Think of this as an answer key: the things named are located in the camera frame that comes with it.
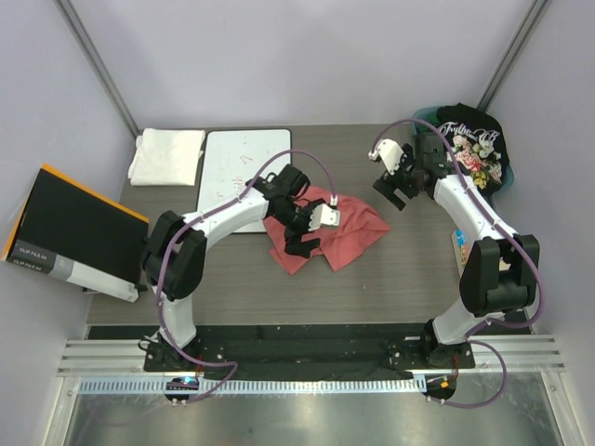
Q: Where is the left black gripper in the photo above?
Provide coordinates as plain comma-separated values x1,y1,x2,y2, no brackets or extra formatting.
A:
272,199,325,257

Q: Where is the pink t shirt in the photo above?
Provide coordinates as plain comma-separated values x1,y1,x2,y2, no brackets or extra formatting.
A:
263,194,390,275

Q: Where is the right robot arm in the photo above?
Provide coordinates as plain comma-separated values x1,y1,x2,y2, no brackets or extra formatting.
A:
368,135,540,368

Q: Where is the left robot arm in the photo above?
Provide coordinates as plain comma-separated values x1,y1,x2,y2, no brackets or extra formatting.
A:
140,164,327,371

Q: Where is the teal plastic basket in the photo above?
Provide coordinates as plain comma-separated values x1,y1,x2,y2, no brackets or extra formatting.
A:
410,106,518,194

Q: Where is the blue picture book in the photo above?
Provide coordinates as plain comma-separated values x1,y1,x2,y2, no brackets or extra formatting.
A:
451,230,469,275

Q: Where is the black floral t shirt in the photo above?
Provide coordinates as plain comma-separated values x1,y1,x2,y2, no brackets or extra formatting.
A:
436,102,511,196

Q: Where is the white dry-erase board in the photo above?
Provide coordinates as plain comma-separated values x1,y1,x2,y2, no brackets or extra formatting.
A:
197,129,291,210

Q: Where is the folded white t shirt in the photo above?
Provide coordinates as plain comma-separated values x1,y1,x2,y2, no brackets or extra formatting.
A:
127,128,205,187

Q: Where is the black orange clip file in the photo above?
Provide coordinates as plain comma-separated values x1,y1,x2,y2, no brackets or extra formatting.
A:
1,164,149,303

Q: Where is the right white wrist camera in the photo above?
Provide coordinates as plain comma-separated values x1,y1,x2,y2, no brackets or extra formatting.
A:
368,138,403,175

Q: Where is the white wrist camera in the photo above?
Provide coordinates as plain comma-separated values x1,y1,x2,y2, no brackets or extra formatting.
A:
309,203,340,231
368,138,403,175

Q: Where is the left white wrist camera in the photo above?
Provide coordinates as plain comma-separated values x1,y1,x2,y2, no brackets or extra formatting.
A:
309,203,340,231

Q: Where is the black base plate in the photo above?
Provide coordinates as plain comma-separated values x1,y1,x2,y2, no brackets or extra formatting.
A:
143,323,475,382

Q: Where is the slotted cable duct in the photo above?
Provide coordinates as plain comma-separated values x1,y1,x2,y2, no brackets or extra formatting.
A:
78,376,427,396

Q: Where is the aluminium frame rail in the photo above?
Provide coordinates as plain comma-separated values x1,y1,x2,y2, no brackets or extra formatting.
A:
58,334,566,376

